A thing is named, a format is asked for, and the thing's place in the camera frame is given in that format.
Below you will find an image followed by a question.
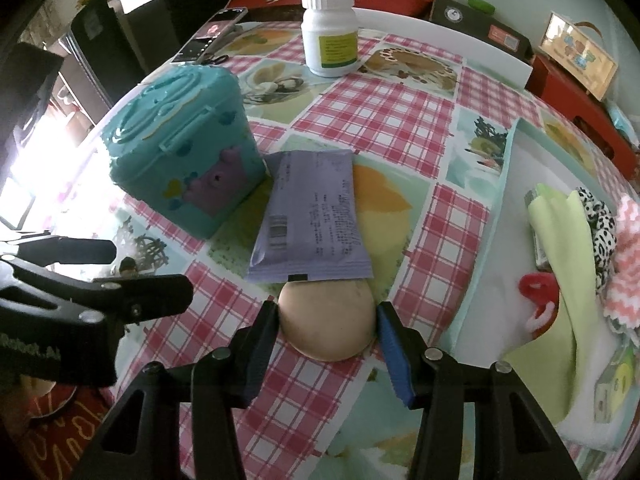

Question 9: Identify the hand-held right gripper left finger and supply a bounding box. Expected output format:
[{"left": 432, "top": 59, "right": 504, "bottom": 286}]
[{"left": 70, "top": 301, "right": 281, "bottom": 480}]

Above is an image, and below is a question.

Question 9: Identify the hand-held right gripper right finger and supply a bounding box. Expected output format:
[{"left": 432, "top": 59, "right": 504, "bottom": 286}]
[{"left": 376, "top": 301, "right": 583, "bottom": 480}]

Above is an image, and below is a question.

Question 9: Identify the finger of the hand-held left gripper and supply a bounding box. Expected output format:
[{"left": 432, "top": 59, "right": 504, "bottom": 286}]
[
  {"left": 0, "top": 236, "right": 118, "bottom": 267},
  {"left": 75, "top": 272, "right": 195, "bottom": 331}
]

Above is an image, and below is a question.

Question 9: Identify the red plastic toy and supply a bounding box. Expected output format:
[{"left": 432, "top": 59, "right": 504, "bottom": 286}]
[{"left": 518, "top": 272, "right": 558, "bottom": 333}]

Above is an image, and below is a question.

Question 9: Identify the green tissue pack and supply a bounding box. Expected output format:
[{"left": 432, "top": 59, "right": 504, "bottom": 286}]
[{"left": 525, "top": 185, "right": 556, "bottom": 268}]

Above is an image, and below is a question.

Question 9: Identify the light green cloth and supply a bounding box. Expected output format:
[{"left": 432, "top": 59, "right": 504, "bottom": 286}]
[{"left": 502, "top": 185, "right": 608, "bottom": 418}]

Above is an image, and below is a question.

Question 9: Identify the yellow-green flower tissue pack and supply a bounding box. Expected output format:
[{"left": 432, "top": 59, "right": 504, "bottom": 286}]
[{"left": 592, "top": 345, "right": 640, "bottom": 423}]

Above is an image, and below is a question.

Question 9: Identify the pink white fuzzy sock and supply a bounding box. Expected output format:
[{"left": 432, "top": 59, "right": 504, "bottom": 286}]
[{"left": 602, "top": 195, "right": 640, "bottom": 333}]

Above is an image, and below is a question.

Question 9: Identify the red patterned cushion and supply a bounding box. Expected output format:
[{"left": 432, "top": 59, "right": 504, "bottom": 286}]
[{"left": 20, "top": 387, "right": 118, "bottom": 480}]

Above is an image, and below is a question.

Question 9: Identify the teal tin box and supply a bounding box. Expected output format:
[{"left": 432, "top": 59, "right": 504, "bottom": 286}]
[{"left": 100, "top": 64, "right": 266, "bottom": 238}]

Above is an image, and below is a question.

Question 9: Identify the purple printed packet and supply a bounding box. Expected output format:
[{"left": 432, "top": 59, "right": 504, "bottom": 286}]
[{"left": 246, "top": 150, "right": 375, "bottom": 282}]

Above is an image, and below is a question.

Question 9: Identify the black cabinet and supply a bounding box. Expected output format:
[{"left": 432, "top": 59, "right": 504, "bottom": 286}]
[{"left": 70, "top": 0, "right": 201, "bottom": 106}]

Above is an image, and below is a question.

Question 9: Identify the black smartphone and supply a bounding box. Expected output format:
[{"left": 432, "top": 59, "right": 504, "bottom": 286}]
[{"left": 172, "top": 6, "right": 249, "bottom": 64}]

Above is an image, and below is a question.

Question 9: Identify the white pill bottle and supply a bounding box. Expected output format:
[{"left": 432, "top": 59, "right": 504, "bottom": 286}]
[{"left": 300, "top": 0, "right": 360, "bottom": 78}]

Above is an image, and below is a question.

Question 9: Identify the white rectangular box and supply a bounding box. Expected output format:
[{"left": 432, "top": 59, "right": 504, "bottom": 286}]
[{"left": 350, "top": 7, "right": 533, "bottom": 88}]

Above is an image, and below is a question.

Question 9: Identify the pale blue wipes packet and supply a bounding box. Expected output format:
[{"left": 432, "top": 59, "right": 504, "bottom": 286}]
[{"left": 605, "top": 100, "right": 640, "bottom": 148}]

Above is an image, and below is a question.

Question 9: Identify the black labelled box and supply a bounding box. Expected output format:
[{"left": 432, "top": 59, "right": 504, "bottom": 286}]
[{"left": 430, "top": 0, "right": 533, "bottom": 58}]

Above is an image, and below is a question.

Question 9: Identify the red carton with handle slot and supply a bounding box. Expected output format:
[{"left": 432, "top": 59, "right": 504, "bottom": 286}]
[{"left": 530, "top": 55, "right": 638, "bottom": 181}]

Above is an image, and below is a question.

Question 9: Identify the tan carry case with handle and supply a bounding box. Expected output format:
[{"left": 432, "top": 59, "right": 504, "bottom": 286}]
[{"left": 537, "top": 11, "right": 619, "bottom": 102}]

